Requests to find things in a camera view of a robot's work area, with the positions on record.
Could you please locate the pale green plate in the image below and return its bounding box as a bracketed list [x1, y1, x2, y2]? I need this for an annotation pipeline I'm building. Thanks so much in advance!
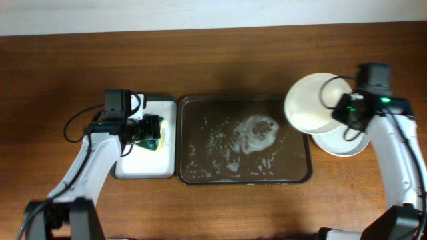
[312, 126, 370, 157]

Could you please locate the left black cable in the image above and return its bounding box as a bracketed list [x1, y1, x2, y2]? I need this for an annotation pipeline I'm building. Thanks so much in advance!
[63, 103, 106, 144]

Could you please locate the right black cable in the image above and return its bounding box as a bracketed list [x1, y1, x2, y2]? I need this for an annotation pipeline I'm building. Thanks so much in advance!
[318, 75, 360, 111]

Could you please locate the small white black-rimmed tray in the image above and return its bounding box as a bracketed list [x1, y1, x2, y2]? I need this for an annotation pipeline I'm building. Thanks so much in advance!
[110, 95, 177, 179]

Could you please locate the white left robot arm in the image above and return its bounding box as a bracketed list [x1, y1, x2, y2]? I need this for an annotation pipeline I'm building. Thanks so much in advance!
[17, 114, 161, 239]

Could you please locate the black cable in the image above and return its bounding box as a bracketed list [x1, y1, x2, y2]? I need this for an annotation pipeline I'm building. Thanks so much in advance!
[318, 75, 360, 111]
[63, 103, 106, 144]

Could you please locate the green yellow sponge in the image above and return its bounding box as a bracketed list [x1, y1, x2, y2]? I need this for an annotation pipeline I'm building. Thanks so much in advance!
[136, 116, 165, 151]

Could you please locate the large brown tray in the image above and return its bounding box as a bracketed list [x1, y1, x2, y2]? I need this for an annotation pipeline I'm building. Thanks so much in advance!
[175, 94, 313, 185]

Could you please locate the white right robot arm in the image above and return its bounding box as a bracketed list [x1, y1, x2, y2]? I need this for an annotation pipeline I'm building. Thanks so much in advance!
[318, 93, 426, 240]

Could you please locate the cream white plate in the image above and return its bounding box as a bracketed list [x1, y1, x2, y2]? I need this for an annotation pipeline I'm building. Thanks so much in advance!
[284, 73, 352, 135]

